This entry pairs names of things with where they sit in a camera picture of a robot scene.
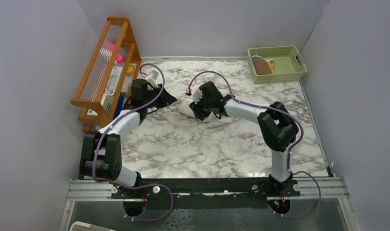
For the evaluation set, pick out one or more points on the cream white towel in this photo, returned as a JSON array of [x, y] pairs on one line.
[[185, 109]]

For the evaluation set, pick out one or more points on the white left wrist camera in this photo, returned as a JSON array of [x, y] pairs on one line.
[[151, 78]]

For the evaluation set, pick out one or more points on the blue item in rack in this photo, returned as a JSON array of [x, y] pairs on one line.
[[119, 105]]

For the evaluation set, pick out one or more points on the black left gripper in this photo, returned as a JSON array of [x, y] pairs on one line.
[[166, 99]]

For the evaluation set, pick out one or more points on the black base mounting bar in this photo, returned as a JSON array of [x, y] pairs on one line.
[[203, 193]]

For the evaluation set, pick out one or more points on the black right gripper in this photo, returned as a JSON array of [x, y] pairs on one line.
[[199, 113]]

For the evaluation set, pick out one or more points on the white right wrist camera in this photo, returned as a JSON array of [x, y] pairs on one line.
[[194, 96]]

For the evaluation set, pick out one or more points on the white tray corner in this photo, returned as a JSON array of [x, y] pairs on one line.
[[82, 226]]

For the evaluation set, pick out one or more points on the yellow brown bear towel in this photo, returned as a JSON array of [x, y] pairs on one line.
[[263, 66]]

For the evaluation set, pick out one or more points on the green perforated plastic basket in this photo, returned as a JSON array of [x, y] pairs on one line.
[[289, 65]]

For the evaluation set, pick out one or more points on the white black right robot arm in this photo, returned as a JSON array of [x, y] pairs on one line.
[[278, 129]]

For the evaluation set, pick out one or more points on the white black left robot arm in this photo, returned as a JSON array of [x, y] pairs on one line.
[[101, 150]]

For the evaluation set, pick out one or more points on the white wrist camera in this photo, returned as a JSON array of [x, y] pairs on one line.
[[151, 78], [194, 96]]

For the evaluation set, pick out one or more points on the wooden rack with rods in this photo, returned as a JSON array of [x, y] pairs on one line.
[[114, 64]]

